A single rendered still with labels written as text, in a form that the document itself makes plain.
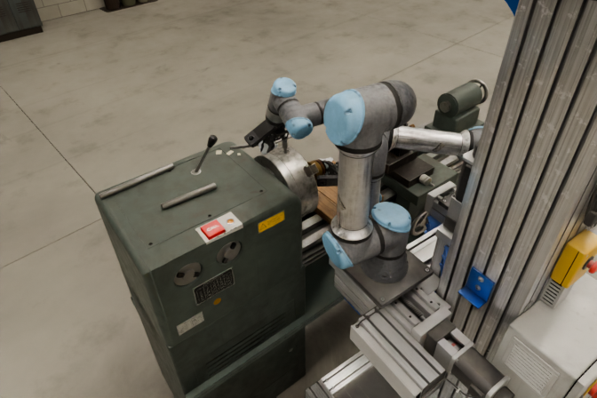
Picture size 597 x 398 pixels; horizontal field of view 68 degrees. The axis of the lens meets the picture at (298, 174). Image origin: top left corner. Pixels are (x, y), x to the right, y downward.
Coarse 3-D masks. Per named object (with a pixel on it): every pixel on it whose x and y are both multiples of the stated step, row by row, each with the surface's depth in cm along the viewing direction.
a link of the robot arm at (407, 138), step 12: (384, 132) 158; (396, 132) 160; (408, 132) 161; (420, 132) 161; (432, 132) 162; (444, 132) 162; (456, 132) 164; (468, 132) 161; (480, 132) 162; (396, 144) 162; (408, 144) 161; (420, 144) 161; (432, 144) 161; (444, 144) 161; (456, 144) 161; (468, 144) 160
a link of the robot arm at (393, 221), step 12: (384, 204) 131; (396, 204) 132; (372, 216) 128; (384, 216) 127; (396, 216) 127; (408, 216) 128; (384, 228) 125; (396, 228) 125; (408, 228) 127; (384, 240) 125; (396, 240) 127; (384, 252) 131; (396, 252) 131
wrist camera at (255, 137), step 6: (258, 126) 152; (264, 126) 151; (270, 126) 151; (252, 132) 151; (258, 132) 151; (264, 132) 151; (270, 132) 152; (246, 138) 151; (252, 138) 150; (258, 138) 151; (264, 138) 152; (252, 144) 150
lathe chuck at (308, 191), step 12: (276, 156) 178; (288, 156) 178; (300, 156) 178; (288, 168) 174; (300, 168) 176; (300, 180) 174; (312, 180) 177; (300, 192) 174; (312, 192) 177; (312, 204) 181
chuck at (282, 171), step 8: (256, 160) 186; (264, 160) 180; (272, 160) 175; (280, 160) 176; (272, 168) 177; (280, 168) 173; (280, 176) 174; (288, 176) 172; (288, 184) 171; (296, 192) 173
